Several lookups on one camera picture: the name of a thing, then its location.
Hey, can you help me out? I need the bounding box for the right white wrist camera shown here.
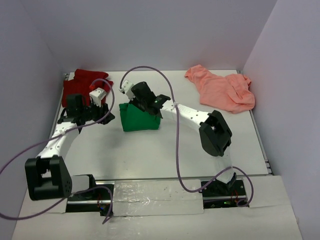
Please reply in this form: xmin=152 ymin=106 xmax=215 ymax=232
xmin=119 ymin=80 xmax=135 ymax=100

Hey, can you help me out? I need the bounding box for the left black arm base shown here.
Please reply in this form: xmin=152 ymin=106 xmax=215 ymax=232
xmin=65 ymin=175 xmax=115 ymax=217

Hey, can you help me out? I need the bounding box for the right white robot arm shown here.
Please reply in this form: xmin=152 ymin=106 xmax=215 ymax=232
xmin=121 ymin=80 xmax=237 ymax=196

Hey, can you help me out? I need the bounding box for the salmon pink t shirt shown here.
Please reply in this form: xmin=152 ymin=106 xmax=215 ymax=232
xmin=184 ymin=64 xmax=256 ymax=114

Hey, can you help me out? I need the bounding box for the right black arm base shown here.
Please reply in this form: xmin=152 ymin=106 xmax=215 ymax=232
xmin=200 ymin=179 xmax=247 ymax=209

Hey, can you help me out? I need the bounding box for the green t shirt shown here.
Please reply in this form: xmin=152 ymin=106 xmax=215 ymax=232
xmin=119 ymin=103 xmax=161 ymax=132

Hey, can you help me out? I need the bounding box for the silver tape sheet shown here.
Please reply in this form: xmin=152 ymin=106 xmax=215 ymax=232
xmin=112 ymin=179 xmax=204 ymax=217

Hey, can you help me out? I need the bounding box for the red t shirt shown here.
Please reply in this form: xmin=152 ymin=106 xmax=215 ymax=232
xmin=61 ymin=69 xmax=114 ymax=108

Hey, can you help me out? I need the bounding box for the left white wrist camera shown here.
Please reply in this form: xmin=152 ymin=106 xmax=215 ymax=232
xmin=89 ymin=85 xmax=107 ymax=107

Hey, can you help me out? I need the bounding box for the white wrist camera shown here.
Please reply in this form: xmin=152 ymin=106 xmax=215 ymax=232
xmin=89 ymin=85 xmax=107 ymax=107
xmin=119 ymin=80 xmax=135 ymax=100

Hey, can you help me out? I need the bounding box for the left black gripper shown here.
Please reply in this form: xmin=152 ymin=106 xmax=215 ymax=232
xmin=79 ymin=98 xmax=115 ymax=125

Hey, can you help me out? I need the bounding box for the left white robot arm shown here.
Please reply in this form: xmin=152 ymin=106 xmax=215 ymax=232
xmin=24 ymin=88 xmax=115 ymax=201

